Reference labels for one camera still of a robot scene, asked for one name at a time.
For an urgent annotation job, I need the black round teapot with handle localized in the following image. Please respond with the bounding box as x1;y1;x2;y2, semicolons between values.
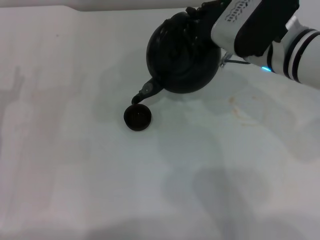
131;11;223;105

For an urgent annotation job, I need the dark brown round teacup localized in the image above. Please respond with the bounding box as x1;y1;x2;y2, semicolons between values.
123;104;153;131

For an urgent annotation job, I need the thin black cable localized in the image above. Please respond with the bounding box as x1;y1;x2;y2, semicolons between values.
219;51;251;68

